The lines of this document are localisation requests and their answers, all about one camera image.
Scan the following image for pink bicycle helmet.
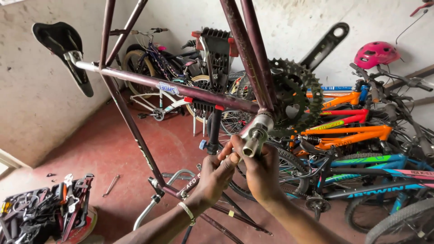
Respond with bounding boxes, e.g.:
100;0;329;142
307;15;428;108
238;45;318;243
354;41;402;70

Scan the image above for person's left hand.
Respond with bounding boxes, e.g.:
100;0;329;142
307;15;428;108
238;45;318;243
190;141;241;206

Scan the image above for heap of black workshop tools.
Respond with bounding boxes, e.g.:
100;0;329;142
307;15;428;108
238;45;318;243
0;174;95;244

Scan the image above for dark purple bicycle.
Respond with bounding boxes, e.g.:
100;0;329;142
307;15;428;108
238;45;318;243
122;28;204;99

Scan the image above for silver bottom bracket socket tool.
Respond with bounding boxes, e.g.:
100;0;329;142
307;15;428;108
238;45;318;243
241;123;269;158

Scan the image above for maroon bicycle frame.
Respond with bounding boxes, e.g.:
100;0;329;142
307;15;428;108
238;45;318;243
74;0;283;201

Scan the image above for wooden wall rail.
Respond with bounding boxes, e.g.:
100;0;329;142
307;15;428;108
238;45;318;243
383;64;434;93

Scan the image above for red hanging bicycle part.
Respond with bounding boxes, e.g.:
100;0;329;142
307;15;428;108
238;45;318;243
395;0;434;45

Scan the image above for red white round disc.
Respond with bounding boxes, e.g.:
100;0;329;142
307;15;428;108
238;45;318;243
46;205;98;244

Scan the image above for black chainring crankset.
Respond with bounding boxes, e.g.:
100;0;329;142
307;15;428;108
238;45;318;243
267;22;350;139

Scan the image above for black bicycle saddle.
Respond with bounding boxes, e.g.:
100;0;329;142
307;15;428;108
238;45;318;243
32;22;94;98

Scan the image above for white bicycle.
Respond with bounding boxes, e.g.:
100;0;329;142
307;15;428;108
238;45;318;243
130;75;212;123

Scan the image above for person's right hand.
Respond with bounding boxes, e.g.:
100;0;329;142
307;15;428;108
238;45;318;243
231;135;287;204

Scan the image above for row of colourful bicycles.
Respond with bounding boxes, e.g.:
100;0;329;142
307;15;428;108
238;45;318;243
207;63;434;244

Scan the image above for silver wrench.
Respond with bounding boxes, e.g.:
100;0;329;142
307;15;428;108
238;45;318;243
102;174;121;198

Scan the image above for silver link bracelet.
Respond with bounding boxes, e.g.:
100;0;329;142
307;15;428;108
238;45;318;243
177;202;197;227

